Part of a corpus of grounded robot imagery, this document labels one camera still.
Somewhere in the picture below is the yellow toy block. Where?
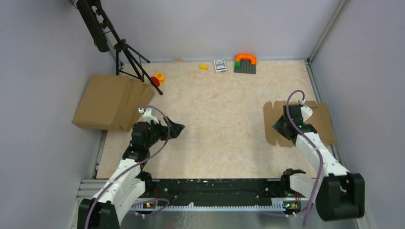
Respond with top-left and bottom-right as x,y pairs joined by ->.
199,64 -> 208,70

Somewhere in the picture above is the stack of folded cardboard boxes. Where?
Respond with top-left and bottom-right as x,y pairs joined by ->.
72,75 -> 155,132

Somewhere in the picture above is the orange arch toy piece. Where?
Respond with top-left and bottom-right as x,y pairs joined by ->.
234,53 -> 257,65

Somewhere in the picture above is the yellow round toy disc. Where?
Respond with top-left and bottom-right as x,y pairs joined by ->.
155,72 -> 166,83

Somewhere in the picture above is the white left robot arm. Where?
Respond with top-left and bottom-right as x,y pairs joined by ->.
77,105 -> 185,229

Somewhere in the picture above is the aluminium frame rail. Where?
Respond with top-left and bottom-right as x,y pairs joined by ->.
68,129 -> 371,229

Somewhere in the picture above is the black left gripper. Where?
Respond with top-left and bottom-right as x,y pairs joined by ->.
144,116 -> 184,148

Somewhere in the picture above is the red round toy disc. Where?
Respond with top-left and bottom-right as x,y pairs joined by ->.
151,76 -> 160,87

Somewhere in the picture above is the brown cardboard box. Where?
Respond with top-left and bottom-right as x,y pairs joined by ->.
263,101 -> 338,146

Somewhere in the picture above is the black camera tripod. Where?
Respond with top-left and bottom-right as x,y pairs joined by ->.
70,0 -> 163,95

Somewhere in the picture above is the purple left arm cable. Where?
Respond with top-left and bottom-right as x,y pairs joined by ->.
84,105 -> 172,229

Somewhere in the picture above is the grey building baseplate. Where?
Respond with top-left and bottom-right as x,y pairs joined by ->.
234,60 -> 256,74

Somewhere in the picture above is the blue playing card deck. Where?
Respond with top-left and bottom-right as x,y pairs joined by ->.
213,59 -> 227,73

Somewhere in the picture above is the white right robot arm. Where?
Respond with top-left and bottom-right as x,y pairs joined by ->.
273,101 -> 365,221

